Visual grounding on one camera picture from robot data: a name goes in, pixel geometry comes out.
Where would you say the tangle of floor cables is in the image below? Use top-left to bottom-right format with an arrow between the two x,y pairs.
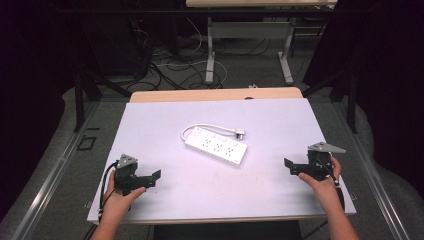
128,16 -> 278,92

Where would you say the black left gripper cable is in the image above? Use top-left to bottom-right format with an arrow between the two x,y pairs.
97,160 -> 120,223

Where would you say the white table mat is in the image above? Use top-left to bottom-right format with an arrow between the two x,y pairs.
86,97 -> 357,225

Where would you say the person's left hand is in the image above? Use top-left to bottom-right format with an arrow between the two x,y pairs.
104,168 -> 147,218

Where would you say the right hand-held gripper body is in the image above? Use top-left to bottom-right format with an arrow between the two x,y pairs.
306,141 -> 347,183

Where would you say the black floor socket frame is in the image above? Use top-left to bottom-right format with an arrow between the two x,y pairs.
76,135 -> 98,152

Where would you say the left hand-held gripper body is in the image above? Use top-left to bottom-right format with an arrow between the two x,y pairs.
114,153 -> 140,197

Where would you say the wooden table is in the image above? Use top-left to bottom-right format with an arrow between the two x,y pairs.
128,86 -> 304,104

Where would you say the white power strip cable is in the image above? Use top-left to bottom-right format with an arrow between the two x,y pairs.
180,123 -> 238,143

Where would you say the person's right hand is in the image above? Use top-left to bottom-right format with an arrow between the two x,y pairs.
297,156 -> 343,210

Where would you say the aluminium floor rail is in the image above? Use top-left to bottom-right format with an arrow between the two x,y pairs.
9,101 -> 101,240
331,99 -> 412,240

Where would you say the black metal stand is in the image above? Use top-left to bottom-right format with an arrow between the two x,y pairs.
301,68 -> 360,135
73,68 -> 133,133

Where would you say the white power strip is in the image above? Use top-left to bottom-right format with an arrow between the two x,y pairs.
184,126 -> 249,167

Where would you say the white background desk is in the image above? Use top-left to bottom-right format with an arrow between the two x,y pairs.
185,0 -> 339,86

